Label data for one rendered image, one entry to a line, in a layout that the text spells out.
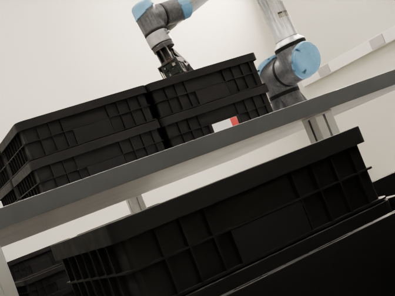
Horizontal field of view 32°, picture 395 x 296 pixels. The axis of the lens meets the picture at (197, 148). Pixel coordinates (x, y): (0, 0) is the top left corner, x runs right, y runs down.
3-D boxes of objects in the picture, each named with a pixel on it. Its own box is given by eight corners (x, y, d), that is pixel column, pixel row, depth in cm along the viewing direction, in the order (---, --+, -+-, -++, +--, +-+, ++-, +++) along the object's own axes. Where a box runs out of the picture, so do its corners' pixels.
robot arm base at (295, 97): (303, 114, 261) (293, 90, 261) (320, 106, 246) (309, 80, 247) (268, 128, 257) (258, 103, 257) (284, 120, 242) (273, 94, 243)
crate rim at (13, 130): (117, 117, 227) (114, 110, 227) (149, 91, 201) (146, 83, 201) (0, 154, 209) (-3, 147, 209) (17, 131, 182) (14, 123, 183)
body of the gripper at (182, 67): (164, 84, 213) (147, 51, 214) (174, 85, 221) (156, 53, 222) (185, 72, 210) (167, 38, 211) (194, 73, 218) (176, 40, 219)
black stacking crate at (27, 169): (140, 175, 226) (127, 141, 227) (174, 157, 200) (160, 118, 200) (24, 217, 208) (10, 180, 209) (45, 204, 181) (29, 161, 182)
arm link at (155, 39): (150, 41, 222) (171, 27, 220) (157, 53, 222) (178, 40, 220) (141, 39, 215) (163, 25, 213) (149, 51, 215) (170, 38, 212)
